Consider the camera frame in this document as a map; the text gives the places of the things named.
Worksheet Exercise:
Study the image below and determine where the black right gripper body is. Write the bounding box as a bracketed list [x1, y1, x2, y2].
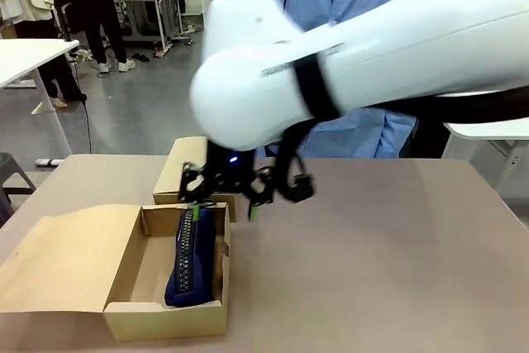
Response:
[205, 140, 255, 202]

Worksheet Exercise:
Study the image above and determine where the small cardboard box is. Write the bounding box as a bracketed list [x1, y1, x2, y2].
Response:
[152, 136, 240, 223]

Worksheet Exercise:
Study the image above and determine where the navy zipper pencil case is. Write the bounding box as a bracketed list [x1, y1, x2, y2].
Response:
[164, 208, 222, 309]

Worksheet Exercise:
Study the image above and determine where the large open cardboard box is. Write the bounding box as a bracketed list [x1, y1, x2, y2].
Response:
[0, 202, 232, 344]

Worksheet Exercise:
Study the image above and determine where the person in dark trousers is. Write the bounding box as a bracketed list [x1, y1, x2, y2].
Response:
[16, 17, 88, 108]

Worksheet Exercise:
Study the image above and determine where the dark plastic stool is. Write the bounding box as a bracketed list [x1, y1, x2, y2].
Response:
[0, 151, 37, 228]

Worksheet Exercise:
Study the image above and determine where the grey sewing desk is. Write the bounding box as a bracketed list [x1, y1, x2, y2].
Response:
[107, 0, 185, 57]

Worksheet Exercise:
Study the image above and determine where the person in black clothes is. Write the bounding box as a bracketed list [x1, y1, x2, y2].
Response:
[52, 0, 137, 74]

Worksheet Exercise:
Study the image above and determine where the white desk with legs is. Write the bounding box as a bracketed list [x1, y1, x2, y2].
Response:
[0, 37, 80, 156]

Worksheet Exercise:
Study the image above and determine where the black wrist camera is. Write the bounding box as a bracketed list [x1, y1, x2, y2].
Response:
[288, 174, 317, 204]

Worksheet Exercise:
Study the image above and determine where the black strap on arm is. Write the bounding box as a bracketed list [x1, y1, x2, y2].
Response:
[292, 52, 343, 123]

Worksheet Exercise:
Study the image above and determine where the black floor cable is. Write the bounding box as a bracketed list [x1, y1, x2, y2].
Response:
[73, 50, 112, 156]

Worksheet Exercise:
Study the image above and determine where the white table with black frame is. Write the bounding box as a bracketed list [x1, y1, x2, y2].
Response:
[442, 119, 529, 196]

